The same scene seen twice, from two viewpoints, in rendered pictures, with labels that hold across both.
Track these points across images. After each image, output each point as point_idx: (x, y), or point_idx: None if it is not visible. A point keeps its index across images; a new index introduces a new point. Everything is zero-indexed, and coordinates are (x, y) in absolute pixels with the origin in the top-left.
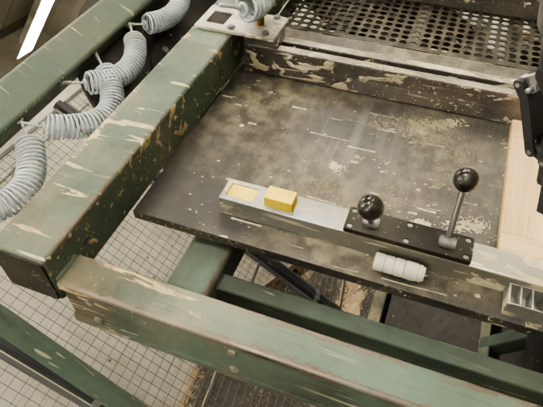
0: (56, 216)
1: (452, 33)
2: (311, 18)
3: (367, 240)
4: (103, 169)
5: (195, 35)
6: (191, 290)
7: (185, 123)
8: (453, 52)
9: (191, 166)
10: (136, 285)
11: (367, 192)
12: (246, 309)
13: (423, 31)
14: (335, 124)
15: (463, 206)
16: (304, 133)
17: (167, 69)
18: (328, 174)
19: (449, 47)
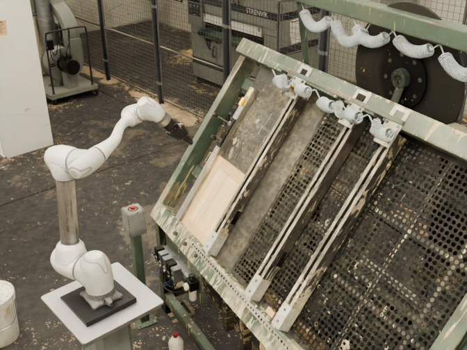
0: (244, 48)
1: (301, 180)
2: (331, 118)
3: None
4: (252, 54)
5: (298, 65)
6: (245, 86)
7: (278, 72)
8: (290, 176)
9: (270, 78)
10: (234, 71)
11: (247, 128)
12: (223, 95)
13: (306, 167)
14: (271, 122)
15: (235, 154)
16: (271, 112)
17: (283, 60)
18: (256, 118)
19: (293, 175)
